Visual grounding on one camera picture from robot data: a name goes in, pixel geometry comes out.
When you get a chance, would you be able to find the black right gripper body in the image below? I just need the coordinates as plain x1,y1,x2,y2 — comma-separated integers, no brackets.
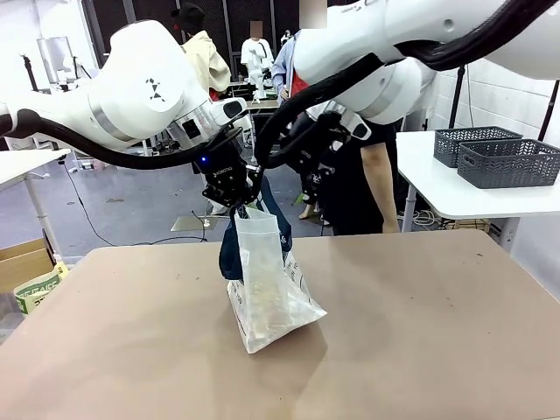
288,111,352,175

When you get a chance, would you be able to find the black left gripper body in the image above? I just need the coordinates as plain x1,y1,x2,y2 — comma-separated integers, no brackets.
194,126,249,194

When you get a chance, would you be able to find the clear plastic zip bag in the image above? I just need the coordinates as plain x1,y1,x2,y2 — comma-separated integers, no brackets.
218,177,328,354

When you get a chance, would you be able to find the person's left forearm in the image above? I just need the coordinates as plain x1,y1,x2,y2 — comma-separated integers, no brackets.
360,140,402,227

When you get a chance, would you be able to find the person in blue shirt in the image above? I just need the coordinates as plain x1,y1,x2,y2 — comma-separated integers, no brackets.
270,0,402,237

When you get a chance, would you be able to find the metal floor plate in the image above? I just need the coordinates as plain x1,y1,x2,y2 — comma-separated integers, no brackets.
169,213,219,233

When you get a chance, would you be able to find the person in beige hoodie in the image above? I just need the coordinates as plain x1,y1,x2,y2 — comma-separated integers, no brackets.
169,2,232,102

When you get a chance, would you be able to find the white side table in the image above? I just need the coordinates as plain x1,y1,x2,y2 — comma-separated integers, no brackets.
395,129,560,233

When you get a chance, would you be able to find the person in white t-shirt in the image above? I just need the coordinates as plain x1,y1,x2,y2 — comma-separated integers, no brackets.
240,19,276,101

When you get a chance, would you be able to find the grey plastic basket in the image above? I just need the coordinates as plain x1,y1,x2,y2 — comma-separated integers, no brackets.
456,138,560,190
432,125,524,170

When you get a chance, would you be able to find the black stand pole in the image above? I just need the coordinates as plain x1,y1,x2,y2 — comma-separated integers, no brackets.
448,64,466,130
536,80,560,142

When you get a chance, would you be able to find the white framed board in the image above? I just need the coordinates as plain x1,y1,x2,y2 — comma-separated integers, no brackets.
37,37,74,85

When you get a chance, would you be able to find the white desk with leg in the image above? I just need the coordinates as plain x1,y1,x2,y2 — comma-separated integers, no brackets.
0,147,74,263

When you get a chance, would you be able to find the green printed white carton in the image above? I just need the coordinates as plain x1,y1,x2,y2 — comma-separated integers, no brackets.
12,261,71,316

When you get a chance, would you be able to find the brown cardboard box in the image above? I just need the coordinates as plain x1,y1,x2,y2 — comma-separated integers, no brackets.
0,238,56,295

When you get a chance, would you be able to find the black tripod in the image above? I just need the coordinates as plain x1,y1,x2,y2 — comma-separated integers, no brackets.
19,52,41,93

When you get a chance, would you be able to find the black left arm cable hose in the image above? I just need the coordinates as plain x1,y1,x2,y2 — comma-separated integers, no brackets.
0,108,244,172

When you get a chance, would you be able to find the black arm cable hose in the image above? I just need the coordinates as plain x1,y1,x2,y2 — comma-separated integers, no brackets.
0,108,244,172
253,0,555,171

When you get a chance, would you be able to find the white cable bundle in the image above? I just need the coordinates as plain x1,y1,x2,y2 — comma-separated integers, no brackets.
410,208,445,229

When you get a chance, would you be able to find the black floor cable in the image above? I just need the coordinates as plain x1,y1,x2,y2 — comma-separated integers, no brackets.
59,159,209,249

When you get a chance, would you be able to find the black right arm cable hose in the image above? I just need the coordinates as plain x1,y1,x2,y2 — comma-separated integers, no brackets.
253,0,555,171

